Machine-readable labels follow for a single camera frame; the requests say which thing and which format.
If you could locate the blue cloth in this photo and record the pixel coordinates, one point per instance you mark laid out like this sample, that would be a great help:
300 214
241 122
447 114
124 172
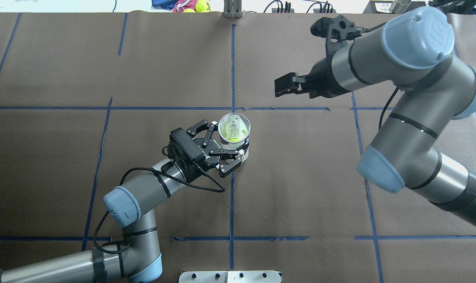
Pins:
164 4

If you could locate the tennis balls beside cloth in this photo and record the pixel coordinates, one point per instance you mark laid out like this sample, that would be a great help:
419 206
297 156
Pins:
203 6

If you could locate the pink cloth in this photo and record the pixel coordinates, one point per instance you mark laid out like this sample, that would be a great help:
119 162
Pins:
185 6

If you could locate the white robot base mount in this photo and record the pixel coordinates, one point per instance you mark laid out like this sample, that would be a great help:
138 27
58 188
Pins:
232 276

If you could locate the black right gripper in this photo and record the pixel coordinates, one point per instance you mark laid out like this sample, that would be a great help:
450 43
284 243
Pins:
323 78

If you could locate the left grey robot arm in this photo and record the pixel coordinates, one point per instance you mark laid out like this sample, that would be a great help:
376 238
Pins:
131 204

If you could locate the clear plastic tennis ball can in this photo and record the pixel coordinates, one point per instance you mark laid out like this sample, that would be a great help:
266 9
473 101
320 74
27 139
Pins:
234 129

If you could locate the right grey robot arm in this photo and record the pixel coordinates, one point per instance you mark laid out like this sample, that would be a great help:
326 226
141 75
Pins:
415 52

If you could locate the aluminium frame post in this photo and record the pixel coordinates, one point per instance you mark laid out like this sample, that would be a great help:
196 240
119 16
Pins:
232 9

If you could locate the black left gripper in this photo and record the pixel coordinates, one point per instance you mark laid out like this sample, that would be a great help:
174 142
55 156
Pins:
201 151

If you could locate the small metal cylinder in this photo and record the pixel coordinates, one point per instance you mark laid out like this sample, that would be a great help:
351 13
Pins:
399 6

